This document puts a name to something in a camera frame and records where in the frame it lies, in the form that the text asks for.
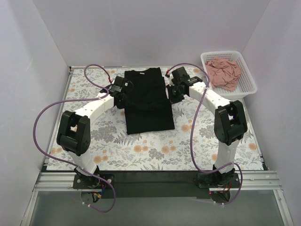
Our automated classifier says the white plastic basket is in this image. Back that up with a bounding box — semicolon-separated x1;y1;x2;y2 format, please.
200;50;257;100

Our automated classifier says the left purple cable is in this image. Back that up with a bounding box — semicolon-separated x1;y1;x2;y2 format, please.
32;64;117;212

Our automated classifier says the floral tablecloth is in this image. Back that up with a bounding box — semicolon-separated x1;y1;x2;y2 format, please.
44;67;265;171

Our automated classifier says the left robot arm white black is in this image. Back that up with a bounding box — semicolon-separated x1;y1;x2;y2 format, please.
56;76;134;188

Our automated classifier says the purple cable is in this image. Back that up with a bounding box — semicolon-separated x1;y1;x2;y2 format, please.
32;64;117;212
166;62;243;206

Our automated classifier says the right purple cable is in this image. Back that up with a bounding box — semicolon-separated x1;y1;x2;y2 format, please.
166;62;243;206

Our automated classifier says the aluminium frame rail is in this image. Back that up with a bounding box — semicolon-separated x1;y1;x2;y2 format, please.
22;170;293;226

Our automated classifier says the pink t shirt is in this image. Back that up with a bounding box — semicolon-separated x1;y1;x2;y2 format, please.
205;57;242;91

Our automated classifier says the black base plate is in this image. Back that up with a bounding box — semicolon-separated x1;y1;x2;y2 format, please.
72;171;241;200

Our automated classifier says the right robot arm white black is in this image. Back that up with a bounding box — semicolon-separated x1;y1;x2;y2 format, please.
165;66;248;188

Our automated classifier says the black t shirt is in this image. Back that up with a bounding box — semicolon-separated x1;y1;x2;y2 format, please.
124;67;175;135

